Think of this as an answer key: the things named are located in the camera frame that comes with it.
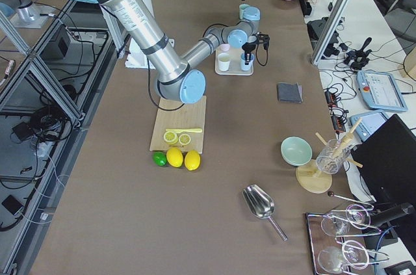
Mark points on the lemon half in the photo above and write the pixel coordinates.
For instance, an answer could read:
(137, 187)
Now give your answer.
(170, 137)
(184, 139)

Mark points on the light blue cup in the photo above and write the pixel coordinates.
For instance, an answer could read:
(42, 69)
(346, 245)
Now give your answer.
(246, 65)

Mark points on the folded grey cloth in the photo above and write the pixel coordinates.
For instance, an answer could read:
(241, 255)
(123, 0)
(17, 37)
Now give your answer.
(288, 92)

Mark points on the pink cup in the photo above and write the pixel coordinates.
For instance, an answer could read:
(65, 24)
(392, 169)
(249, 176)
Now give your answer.
(224, 48)

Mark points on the clear glass mug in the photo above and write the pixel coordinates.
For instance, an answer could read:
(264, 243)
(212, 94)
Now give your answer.
(331, 158)

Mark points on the blue teach pendant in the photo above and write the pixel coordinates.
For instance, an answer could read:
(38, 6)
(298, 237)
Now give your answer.
(370, 122)
(379, 90)

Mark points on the lemon half far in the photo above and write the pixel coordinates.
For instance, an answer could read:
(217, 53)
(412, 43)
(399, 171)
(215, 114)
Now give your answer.
(184, 139)

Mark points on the metal scoop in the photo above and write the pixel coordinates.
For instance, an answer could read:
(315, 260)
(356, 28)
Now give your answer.
(262, 206)

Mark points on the lemon half near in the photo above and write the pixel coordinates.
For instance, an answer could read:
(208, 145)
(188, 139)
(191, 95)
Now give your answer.
(170, 137)

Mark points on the mint green cup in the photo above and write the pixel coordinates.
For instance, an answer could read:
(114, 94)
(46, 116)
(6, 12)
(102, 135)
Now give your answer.
(242, 8)

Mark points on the black laptop monitor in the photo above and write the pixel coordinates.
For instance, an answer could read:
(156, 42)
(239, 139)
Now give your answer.
(388, 159)

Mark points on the yellow plastic knife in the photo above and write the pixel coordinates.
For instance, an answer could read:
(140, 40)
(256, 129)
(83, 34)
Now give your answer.
(189, 130)

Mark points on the mint green bowl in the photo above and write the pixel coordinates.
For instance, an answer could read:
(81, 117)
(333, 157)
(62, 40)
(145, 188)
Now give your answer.
(296, 151)

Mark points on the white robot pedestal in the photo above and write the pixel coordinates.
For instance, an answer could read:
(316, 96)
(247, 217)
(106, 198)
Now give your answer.
(136, 58)

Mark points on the wooden cutting board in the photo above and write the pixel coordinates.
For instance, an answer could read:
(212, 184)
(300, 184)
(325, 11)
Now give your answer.
(189, 116)

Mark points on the pale yellow cup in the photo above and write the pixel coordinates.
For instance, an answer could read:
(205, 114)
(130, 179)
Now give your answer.
(223, 60)

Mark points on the aluminium frame post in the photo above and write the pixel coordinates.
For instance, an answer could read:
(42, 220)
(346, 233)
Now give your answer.
(328, 31)

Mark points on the whole yellow lemon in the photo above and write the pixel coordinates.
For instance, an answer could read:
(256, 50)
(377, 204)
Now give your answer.
(174, 157)
(192, 160)

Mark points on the cream rabbit tray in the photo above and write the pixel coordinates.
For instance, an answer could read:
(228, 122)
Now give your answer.
(236, 56)

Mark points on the wine glass rack tray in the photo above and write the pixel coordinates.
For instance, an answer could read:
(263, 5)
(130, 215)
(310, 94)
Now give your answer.
(336, 240)

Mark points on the wooden cup stand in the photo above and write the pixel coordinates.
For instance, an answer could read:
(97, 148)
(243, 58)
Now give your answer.
(311, 178)

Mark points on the green lime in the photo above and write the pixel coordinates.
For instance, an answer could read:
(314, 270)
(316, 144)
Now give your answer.
(159, 158)

